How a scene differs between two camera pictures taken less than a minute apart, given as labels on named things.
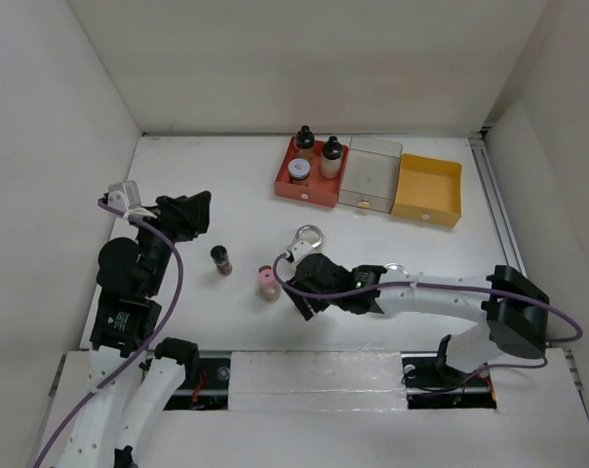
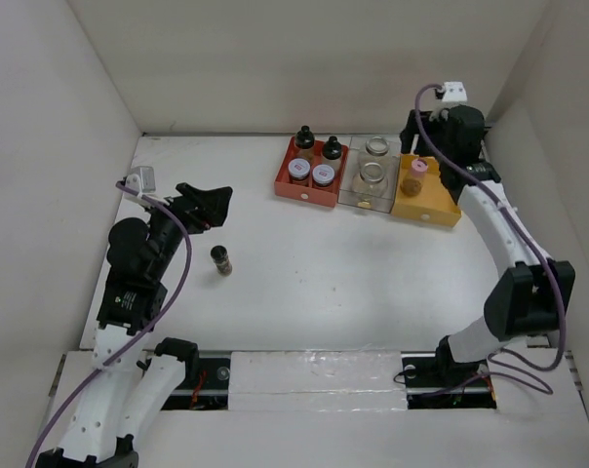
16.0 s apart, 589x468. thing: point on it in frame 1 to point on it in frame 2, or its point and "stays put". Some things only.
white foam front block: (317, 381) stays put
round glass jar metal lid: (395, 270) to (372, 181)
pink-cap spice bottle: (268, 288) to (412, 184)
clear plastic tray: (371, 175) stays put
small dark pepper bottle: (219, 255) stays put
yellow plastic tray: (428, 189) stays put
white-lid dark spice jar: (298, 171) stays put
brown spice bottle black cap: (304, 141) stays put
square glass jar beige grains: (313, 234) to (376, 150)
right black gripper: (301, 302) to (407, 135)
